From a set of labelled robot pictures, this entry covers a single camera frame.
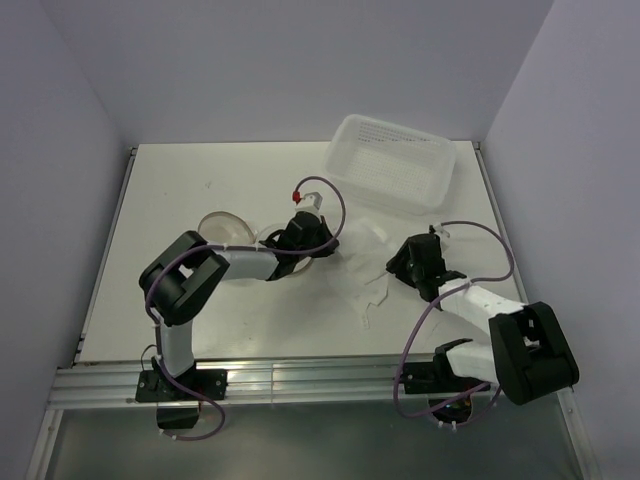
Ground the aluminium rail frame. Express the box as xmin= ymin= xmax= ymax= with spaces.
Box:
xmin=47 ymin=141 xmax=507 ymax=410

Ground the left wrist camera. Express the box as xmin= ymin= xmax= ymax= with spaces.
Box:
xmin=292 ymin=191 xmax=323 ymax=214

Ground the purple cable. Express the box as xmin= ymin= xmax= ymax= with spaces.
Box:
xmin=142 ymin=175 xmax=347 ymax=442
xmin=392 ymin=220 xmax=516 ymax=424

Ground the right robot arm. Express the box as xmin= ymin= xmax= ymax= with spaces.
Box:
xmin=386 ymin=233 xmax=580 ymax=405

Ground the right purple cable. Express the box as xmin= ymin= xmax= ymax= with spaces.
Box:
xmin=392 ymin=220 xmax=516 ymax=424

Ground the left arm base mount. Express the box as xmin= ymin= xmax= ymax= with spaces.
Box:
xmin=134 ymin=365 xmax=227 ymax=440

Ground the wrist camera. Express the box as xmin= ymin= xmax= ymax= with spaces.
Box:
xmin=292 ymin=191 xmax=323 ymax=214
xmin=429 ymin=223 xmax=450 ymax=238

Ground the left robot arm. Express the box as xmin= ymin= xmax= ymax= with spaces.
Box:
xmin=135 ymin=212 xmax=339 ymax=403

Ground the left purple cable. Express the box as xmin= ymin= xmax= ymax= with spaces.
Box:
xmin=142 ymin=175 xmax=347 ymax=442

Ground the white plastic basket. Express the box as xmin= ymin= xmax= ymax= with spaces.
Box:
xmin=325 ymin=114 xmax=457 ymax=215

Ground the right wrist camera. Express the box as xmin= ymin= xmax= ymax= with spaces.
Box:
xmin=429 ymin=223 xmax=450 ymax=238

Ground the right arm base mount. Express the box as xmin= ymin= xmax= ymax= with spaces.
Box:
xmin=400 ymin=362 xmax=476 ymax=424

